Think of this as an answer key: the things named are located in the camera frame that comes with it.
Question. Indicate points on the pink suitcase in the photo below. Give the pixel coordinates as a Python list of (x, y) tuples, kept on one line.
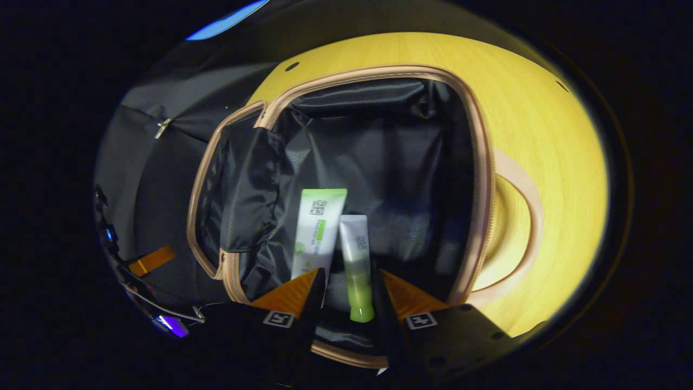
[(379, 141)]

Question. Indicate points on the white cloth clamp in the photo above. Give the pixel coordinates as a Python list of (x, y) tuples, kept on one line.
[(163, 128)]

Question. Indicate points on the small white green tube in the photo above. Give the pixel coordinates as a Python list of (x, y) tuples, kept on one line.
[(357, 260)]

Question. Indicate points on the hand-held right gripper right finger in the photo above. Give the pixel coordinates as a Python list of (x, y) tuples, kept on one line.
[(385, 325)]

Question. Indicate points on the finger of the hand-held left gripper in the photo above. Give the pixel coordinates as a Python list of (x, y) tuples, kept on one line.
[(152, 261)]

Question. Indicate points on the large white green tube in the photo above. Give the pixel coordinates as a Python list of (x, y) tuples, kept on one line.
[(316, 233)]

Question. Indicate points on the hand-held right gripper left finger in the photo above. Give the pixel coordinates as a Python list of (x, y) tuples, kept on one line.
[(314, 314)]

